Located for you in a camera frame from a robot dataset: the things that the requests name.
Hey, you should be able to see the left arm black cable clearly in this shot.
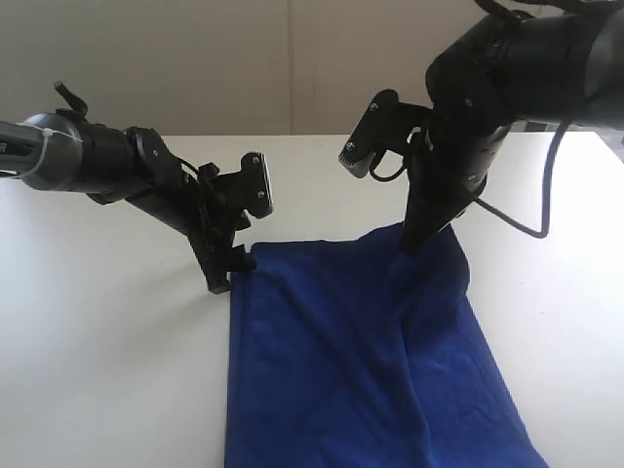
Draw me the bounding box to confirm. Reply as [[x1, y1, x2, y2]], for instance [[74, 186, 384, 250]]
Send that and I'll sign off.
[[175, 158, 206, 179]]

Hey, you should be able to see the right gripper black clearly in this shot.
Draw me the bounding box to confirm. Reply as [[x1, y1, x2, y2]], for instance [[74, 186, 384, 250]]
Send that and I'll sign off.
[[400, 114, 510, 254]]

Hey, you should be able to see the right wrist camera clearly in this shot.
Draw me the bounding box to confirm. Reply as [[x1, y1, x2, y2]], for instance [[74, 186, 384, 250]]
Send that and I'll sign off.
[[338, 89, 431, 178]]

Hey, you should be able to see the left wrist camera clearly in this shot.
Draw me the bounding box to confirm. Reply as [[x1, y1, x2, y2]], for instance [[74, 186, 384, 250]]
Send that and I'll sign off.
[[213, 152, 274, 219]]

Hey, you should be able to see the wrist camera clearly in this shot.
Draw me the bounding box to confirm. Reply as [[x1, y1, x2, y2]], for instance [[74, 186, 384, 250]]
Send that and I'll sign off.
[[338, 89, 431, 178], [213, 152, 274, 219]]

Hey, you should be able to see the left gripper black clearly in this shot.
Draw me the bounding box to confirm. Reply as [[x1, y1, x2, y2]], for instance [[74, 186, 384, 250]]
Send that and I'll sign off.
[[182, 163, 257, 294]]

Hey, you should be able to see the blue microfiber towel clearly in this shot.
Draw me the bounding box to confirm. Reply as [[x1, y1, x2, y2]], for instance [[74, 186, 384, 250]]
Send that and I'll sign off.
[[224, 224, 545, 467]]

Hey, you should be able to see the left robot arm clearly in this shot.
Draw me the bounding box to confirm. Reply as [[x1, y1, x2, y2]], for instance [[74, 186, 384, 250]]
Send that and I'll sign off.
[[1, 81, 272, 293]]

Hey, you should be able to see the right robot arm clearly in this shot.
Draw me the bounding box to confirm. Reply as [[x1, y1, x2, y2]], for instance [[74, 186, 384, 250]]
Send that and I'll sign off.
[[401, 1, 623, 254]]

